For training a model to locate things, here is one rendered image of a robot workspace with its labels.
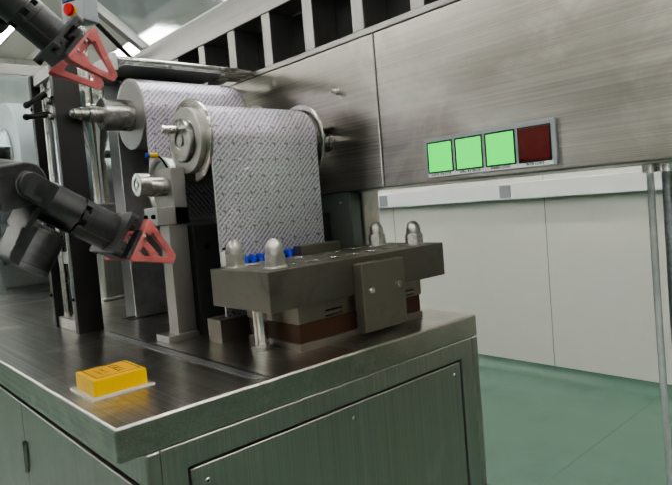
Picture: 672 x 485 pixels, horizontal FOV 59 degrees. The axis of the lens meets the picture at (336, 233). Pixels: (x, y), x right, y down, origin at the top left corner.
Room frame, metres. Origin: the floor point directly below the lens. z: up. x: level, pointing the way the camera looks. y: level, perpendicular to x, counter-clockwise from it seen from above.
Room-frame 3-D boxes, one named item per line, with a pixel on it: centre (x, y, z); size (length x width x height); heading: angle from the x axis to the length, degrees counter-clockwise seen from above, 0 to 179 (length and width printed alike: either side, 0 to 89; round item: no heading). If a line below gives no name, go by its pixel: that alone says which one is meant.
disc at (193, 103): (1.05, 0.24, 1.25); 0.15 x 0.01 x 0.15; 42
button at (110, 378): (0.77, 0.31, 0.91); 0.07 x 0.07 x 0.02; 42
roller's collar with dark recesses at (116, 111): (1.22, 0.43, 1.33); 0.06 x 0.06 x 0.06; 42
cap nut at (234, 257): (0.95, 0.17, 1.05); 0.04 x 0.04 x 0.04
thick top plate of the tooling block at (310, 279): (1.02, 0.01, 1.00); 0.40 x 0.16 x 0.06; 132
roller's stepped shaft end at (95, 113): (1.18, 0.47, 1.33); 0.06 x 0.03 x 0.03; 132
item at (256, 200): (1.09, 0.11, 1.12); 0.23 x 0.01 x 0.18; 132
